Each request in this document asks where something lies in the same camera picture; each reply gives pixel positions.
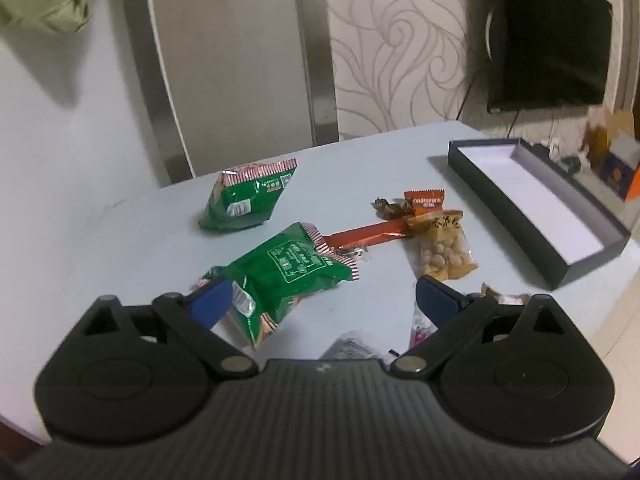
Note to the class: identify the orange and blue carton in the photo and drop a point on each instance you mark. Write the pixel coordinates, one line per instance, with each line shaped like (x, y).
(622, 160)

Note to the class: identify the torn green snack bag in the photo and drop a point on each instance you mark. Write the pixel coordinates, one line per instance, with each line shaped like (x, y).
(240, 200)

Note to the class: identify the yellow-brown pastry packet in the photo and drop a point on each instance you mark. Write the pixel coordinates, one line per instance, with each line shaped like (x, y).
(502, 296)

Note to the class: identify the clear peanut packet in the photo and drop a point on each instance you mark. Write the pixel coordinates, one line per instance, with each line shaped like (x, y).
(445, 252)

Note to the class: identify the brown candy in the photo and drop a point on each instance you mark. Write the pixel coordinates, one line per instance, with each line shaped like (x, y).
(386, 207)

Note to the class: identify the silver framed door panel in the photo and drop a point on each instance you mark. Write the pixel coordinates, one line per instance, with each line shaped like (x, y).
(235, 60)

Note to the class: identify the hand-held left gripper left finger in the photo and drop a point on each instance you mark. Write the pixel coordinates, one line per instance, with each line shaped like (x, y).
(209, 302)

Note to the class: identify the clear grey snack packet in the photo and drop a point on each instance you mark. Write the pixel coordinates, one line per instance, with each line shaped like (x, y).
(357, 347)

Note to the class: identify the black wall television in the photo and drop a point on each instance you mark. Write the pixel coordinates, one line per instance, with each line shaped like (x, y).
(550, 35)

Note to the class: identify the small panda candy packet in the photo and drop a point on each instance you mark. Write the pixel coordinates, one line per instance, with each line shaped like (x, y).
(361, 255)

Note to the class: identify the black box white inside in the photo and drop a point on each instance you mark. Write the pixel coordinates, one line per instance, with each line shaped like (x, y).
(530, 195)

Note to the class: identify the square orange snack packet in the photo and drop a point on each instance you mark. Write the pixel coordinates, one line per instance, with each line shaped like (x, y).
(425, 203)

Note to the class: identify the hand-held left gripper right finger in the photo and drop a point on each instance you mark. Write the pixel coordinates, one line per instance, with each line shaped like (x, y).
(436, 302)

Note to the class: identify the long orange stick packet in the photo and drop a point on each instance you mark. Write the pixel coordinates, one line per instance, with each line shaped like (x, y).
(370, 235)

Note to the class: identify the pink candy packet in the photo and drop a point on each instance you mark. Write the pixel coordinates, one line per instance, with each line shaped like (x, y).
(421, 332)

